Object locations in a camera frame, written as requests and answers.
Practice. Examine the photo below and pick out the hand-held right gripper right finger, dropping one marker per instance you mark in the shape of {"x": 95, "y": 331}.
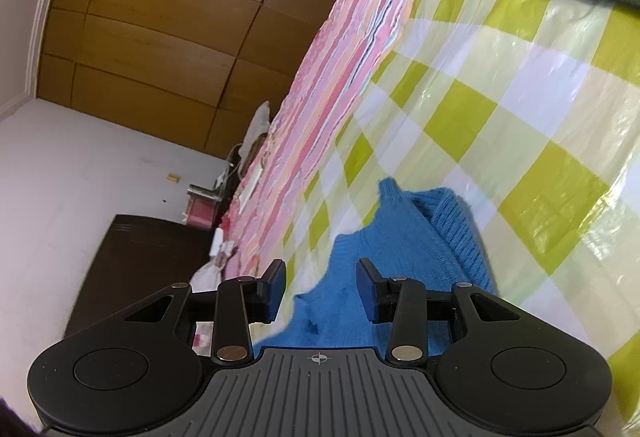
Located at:
{"x": 367, "y": 289}

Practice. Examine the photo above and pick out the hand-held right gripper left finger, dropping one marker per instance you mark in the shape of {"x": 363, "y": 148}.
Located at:
{"x": 274, "y": 287}

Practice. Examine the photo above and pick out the blue striped knit sweater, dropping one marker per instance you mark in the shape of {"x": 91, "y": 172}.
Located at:
{"x": 400, "y": 237}

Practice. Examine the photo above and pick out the white flat remote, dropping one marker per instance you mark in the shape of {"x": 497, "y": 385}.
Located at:
{"x": 250, "y": 189}

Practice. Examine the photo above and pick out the pink basket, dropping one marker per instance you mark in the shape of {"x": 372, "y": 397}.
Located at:
{"x": 202, "y": 213}

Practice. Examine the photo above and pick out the dark wooden headboard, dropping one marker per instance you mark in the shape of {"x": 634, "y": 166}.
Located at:
{"x": 140, "y": 262}

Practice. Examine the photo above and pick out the grey cloth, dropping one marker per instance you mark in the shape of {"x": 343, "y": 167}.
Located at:
{"x": 260, "y": 122}

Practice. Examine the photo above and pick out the pink striped bed sheet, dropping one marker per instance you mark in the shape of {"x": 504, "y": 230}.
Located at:
{"x": 340, "y": 82}

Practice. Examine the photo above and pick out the wooden wardrobe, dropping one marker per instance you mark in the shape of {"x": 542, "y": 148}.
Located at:
{"x": 165, "y": 32}

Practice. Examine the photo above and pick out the wall socket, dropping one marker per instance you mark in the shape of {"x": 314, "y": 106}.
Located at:
{"x": 173, "y": 177}

